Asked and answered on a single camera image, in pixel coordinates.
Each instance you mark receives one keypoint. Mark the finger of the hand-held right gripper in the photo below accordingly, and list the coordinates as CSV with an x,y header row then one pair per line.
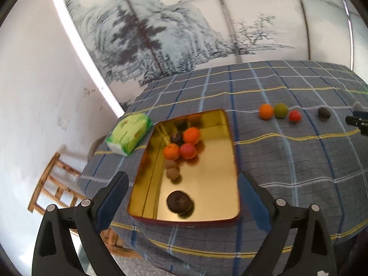
x,y
360,107
356,120

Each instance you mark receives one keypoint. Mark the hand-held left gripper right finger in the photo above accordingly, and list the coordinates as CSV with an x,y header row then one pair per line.
x,y
254,201

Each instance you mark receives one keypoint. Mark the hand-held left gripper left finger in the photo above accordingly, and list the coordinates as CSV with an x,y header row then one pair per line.
x,y
110,204

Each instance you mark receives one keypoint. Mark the small dark brown fruit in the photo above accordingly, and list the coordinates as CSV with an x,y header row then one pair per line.
x,y
324,113

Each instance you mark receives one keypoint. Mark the gold metal tray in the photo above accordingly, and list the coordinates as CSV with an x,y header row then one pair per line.
x,y
212,178

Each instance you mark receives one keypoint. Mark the red round fruit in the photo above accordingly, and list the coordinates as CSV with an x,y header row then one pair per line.
x,y
295,116
188,151

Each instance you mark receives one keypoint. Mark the dark brown round cake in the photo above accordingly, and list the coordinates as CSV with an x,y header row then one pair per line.
x,y
179,202

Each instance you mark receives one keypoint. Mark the small tan longan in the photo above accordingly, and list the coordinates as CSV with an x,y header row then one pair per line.
x,y
173,174
171,164

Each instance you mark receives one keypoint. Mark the green round fruit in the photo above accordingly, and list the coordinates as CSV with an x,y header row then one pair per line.
x,y
281,111

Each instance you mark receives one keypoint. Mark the orange tangerine with stem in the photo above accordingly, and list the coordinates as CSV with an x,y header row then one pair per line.
x,y
171,151

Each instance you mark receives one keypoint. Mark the dark purple fruit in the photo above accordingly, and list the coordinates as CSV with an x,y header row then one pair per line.
x,y
176,138

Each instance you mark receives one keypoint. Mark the grey plaid tablecloth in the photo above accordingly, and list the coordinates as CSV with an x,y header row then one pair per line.
x,y
287,164

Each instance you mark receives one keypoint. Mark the wooden chair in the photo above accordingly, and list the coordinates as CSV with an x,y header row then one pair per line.
x,y
47,175

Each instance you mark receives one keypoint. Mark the green tissue pack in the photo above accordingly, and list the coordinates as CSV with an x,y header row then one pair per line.
x,y
129,133

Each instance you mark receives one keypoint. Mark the landscape painting wall panel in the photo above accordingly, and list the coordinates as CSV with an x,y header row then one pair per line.
x,y
172,34

